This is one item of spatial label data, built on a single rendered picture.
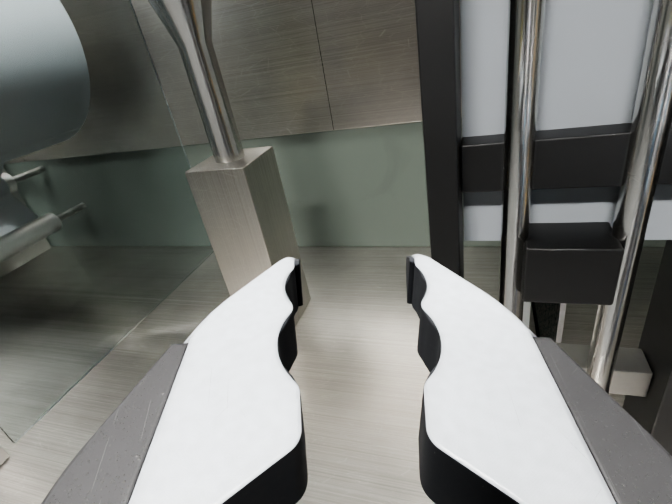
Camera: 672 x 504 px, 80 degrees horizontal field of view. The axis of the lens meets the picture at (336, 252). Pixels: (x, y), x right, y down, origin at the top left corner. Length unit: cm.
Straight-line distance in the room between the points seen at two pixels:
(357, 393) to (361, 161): 41
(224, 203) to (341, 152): 28
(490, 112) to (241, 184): 34
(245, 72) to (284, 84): 7
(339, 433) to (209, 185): 34
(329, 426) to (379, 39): 55
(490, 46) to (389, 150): 49
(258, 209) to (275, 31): 33
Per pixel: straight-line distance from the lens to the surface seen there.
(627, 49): 27
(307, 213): 83
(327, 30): 72
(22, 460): 69
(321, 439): 51
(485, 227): 29
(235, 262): 60
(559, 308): 46
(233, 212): 56
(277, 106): 77
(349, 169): 76
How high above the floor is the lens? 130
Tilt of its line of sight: 29 degrees down
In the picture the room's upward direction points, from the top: 11 degrees counter-clockwise
